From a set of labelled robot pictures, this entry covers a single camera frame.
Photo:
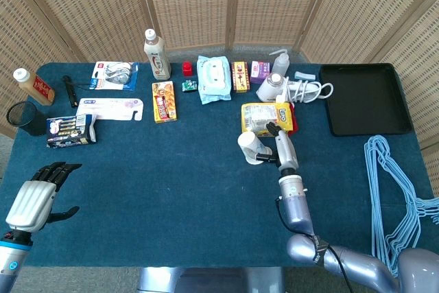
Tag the blue packaged earphones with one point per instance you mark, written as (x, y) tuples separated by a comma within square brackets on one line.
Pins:
[(115, 75)]

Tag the red and yellow tall box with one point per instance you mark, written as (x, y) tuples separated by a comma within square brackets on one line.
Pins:
[(239, 77)]

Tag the milk tea bottle white cap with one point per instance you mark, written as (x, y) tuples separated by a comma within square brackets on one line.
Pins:
[(158, 61)]

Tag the yellow snack bag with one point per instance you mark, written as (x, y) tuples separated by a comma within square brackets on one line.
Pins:
[(254, 113)]

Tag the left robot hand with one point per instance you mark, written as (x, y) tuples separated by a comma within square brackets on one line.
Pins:
[(31, 205)]

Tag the light blue wet wipes pack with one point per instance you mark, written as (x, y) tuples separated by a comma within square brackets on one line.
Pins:
[(214, 80)]

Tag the brown drink bottle red label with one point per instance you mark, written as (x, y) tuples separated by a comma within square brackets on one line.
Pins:
[(37, 88)]

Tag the grey blue robot torso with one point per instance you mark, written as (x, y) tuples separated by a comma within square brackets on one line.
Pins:
[(205, 281)]

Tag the white toothbrush package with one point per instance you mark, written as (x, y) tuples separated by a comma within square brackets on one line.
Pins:
[(106, 107)]

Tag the light blue eraser block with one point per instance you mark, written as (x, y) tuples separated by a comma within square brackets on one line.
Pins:
[(304, 75)]

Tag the dark printed product pack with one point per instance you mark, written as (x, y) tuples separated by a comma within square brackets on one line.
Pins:
[(70, 131)]

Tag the blue felt table cloth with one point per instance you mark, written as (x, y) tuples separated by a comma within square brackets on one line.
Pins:
[(164, 186)]

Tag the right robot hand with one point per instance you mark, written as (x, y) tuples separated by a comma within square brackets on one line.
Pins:
[(286, 154)]

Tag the black plastic tray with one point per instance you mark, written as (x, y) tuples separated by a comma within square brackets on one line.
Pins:
[(365, 99)]

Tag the purple and white box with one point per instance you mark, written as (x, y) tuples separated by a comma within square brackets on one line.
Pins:
[(259, 71)]

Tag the white paper cup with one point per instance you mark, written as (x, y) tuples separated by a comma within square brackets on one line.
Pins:
[(248, 143)]

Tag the small red block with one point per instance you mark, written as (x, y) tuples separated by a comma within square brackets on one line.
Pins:
[(187, 69)]

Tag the black mesh pen holder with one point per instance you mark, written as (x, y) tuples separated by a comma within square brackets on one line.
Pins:
[(29, 123)]

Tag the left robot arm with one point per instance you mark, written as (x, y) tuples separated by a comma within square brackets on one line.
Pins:
[(12, 262)]

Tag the yellow and red snack box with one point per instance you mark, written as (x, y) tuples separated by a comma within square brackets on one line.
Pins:
[(164, 102)]

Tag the clear plastic squeeze bottle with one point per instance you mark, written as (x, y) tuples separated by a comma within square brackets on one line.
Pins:
[(282, 64)]

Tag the small green gum pack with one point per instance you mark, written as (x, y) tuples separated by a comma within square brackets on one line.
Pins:
[(188, 85)]

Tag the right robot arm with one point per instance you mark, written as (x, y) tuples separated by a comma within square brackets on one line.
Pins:
[(295, 204)]

